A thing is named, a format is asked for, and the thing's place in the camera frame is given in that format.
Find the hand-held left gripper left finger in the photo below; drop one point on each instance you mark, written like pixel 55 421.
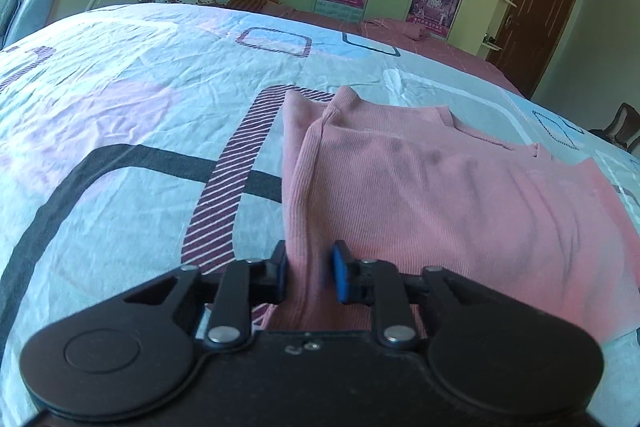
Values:
pixel 235 297

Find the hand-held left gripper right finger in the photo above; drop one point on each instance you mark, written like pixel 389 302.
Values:
pixel 343 274

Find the pink sweater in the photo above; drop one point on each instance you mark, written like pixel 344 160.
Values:
pixel 425 217

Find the patterned light blue bed sheet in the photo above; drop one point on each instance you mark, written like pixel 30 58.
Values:
pixel 125 97

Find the wooden chair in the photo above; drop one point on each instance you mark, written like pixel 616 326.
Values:
pixel 620 127

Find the brown wooden door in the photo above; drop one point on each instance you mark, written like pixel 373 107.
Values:
pixel 542 17

